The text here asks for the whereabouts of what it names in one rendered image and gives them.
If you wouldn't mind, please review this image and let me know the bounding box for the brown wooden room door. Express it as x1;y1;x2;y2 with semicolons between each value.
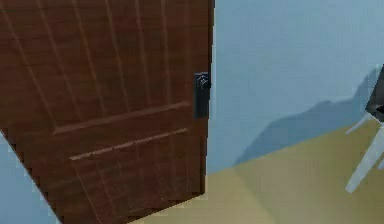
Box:
0;0;215;224

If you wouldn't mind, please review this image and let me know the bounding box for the black door handle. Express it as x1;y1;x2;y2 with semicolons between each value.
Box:
193;71;212;120

